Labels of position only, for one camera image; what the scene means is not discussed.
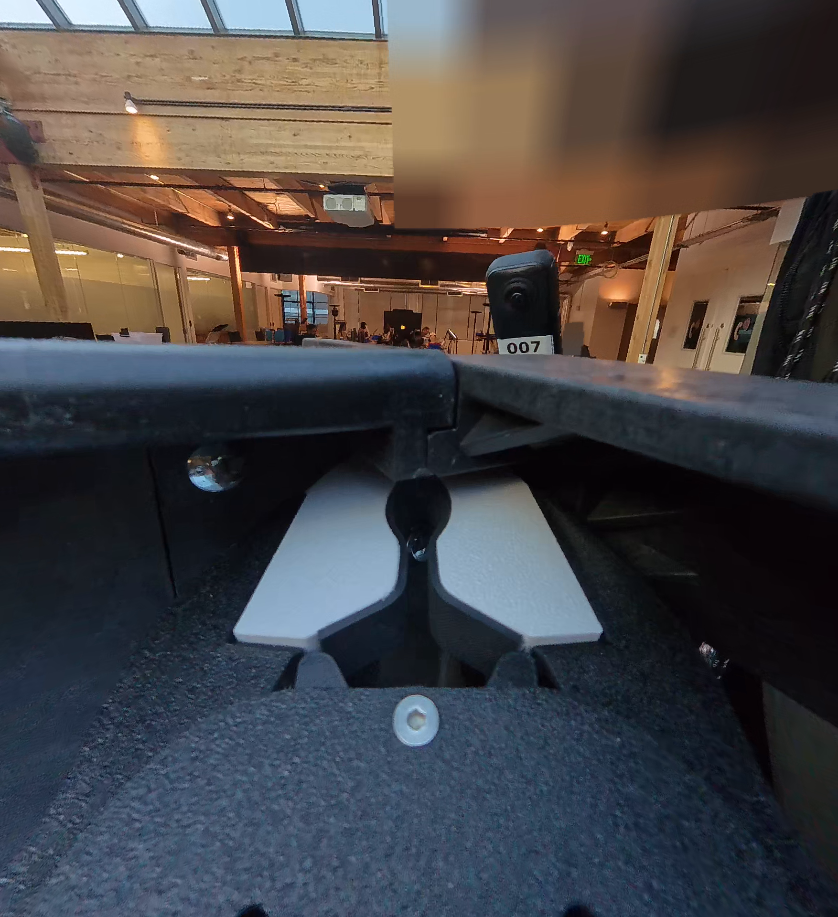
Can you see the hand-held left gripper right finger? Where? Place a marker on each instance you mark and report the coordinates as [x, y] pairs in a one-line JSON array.
[[512, 566]]

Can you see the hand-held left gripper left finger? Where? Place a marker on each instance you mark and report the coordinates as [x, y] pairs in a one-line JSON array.
[[326, 566]]

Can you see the wooden desk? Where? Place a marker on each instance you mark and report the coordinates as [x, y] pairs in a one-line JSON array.
[[820, 788]]

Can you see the wooden support column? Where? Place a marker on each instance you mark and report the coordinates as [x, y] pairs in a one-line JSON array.
[[38, 243], [652, 286], [238, 294]]

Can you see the black textured storage case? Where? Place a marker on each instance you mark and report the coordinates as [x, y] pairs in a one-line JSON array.
[[175, 387]]

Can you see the glass office partition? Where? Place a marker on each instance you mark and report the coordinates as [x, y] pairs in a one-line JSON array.
[[104, 290]]

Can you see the track spot light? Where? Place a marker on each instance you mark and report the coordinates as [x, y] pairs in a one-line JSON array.
[[130, 104]]

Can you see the glass skylight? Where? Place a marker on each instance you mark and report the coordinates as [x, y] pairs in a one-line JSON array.
[[175, 13]]

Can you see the black round speaker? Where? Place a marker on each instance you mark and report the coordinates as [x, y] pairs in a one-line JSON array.
[[19, 140]]

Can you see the silver ventilation duct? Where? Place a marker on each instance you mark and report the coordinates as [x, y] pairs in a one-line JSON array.
[[125, 226]]

